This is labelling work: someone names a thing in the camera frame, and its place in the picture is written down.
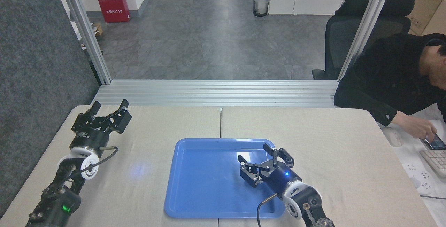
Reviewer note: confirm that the brown cardboard box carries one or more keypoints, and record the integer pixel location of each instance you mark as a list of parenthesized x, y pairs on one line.
[(423, 6)]

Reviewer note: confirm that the red fire extinguisher box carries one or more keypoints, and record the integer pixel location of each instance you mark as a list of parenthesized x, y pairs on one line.
[(110, 0)]

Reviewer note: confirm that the white computer mouse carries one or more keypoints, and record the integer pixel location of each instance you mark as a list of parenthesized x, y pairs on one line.
[(392, 137)]

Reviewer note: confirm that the white keyboard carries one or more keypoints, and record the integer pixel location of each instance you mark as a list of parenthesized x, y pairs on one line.
[(437, 162)]

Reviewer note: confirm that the person's hand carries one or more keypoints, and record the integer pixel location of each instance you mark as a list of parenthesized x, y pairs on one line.
[(421, 127)]

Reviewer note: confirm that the silver aluminium post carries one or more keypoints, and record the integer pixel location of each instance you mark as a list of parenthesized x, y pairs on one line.
[(89, 35), (366, 25)]

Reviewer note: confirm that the black smartphone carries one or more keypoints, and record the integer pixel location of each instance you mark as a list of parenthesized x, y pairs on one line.
[(438, 143)]

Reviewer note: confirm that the grey felt partition panel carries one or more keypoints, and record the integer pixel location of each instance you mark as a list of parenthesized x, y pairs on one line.
[(35, 80)]

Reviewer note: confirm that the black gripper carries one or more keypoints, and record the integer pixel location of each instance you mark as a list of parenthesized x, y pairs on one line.
[(90, 139), (282, 180)]

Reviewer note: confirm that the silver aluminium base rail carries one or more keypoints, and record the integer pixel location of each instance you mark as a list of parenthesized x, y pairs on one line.
[(216, 93)]

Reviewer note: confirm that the person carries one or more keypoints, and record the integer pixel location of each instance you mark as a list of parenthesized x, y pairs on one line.
[(383, 77)]

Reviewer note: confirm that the black office chair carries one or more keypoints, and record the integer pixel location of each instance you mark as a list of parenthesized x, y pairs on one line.
[(345, 39)]

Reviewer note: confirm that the blue plastic tray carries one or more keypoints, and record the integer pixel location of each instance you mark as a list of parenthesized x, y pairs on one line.
[(209, 181)]

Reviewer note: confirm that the white power strip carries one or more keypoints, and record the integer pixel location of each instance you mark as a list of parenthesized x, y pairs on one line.
[(420, 178)]

